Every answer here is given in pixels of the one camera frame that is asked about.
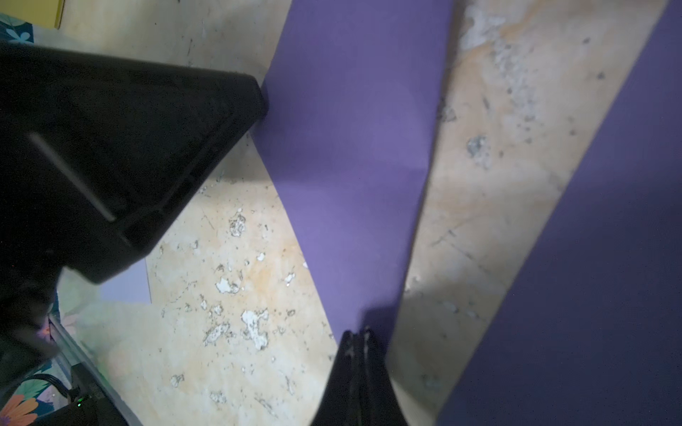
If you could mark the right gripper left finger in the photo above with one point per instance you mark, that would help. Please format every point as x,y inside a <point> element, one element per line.
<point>338,404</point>

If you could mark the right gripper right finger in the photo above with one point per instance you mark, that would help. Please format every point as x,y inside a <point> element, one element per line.
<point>379,404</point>

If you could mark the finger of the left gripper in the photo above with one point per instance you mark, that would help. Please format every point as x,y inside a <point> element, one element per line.
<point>99,155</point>

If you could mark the purple square paper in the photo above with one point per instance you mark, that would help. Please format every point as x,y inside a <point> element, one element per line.
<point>590,331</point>
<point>353,93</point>

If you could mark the left pale purple paper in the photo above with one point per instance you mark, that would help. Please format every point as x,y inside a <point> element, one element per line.
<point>131,286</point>

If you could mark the grey white yellow block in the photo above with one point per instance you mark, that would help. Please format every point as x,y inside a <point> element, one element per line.
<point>42,13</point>

